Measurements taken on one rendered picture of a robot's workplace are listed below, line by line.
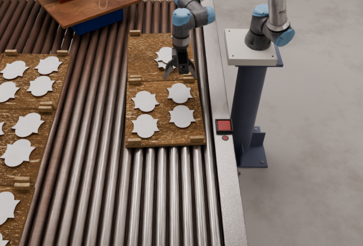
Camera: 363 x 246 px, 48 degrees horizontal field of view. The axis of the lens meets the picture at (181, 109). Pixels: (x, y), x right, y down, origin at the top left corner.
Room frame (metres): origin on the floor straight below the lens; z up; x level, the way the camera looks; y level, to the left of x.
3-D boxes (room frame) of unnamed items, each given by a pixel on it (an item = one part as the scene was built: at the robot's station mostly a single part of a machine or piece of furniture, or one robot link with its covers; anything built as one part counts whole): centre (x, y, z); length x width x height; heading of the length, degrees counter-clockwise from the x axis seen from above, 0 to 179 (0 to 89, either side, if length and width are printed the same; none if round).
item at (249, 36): (1.92, -0.42, 0.97); 0.15 x 0.15 x 0.10
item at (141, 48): (1.75, 0.12, 0.93); 0.41 x 0.35 x 0.02; 7
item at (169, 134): (1.33, 0.08, 0.93); 0.41 x 0.35 x 0.02; 6
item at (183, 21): (1.47, 0.01, 1.32); 0.09 x 0.08 x 0.11; 122
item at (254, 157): (1.92, -0.42, 0.43); 0.38 x 0.38 x 0.87; 2
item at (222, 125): (1.26, -0.20, 0.92); 0.06 x 0.06 x 0.01; 3
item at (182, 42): (1.47, 0.02, 1.25); 0.08 x 0.08 x 0.05
